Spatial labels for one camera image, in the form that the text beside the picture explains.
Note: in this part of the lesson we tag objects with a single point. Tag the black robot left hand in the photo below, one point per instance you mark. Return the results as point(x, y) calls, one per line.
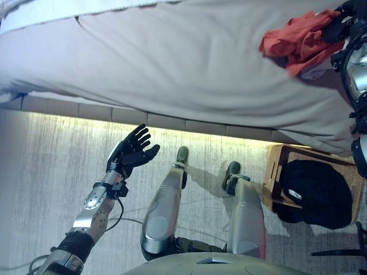
point(129, 151)

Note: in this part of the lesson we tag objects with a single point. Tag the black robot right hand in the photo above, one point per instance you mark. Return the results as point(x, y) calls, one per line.
point(339, 27)

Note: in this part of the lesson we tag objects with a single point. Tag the orange garment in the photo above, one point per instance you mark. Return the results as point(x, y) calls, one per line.
point(292, 43)

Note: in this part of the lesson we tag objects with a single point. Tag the black garment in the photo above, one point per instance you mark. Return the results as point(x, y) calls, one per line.
point(318, 194)

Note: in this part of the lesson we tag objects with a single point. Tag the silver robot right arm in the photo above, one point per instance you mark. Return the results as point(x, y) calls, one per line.
point(355, 74)

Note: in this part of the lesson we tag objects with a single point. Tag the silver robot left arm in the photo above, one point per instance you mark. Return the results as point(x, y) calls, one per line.
point(94, 206)

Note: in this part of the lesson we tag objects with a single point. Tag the bed with grey mattress cover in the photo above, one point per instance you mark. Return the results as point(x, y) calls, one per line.
point(172, 66)

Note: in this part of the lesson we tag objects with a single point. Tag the brown wicker basket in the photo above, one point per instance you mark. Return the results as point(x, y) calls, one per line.
point(275, 160)

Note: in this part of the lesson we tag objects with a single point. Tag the grey textured rug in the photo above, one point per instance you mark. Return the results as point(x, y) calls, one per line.
point(57, 160)

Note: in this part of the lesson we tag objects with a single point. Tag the grey robot torso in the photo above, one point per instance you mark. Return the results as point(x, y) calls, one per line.
point(215, 266)

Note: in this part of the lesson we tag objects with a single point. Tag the black thin stand leg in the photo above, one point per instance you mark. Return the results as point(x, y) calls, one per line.
point(338, 252)

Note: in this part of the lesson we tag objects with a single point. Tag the beige tufted bed frame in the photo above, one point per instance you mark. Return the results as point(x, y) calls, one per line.
point(129, 116)

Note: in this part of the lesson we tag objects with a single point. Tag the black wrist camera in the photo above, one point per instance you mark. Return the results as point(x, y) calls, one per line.
point(120, 189)

